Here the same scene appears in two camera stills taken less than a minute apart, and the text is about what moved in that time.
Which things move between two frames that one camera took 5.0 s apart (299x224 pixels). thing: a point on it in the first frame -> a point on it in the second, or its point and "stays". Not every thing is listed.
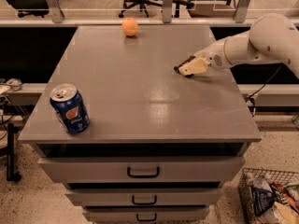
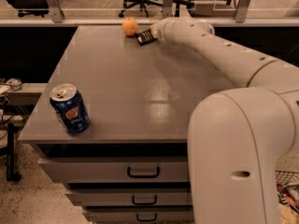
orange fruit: [130, 27] stays
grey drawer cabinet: [160, 145] stays
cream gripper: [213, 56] -> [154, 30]
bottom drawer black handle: [146, 219] stays
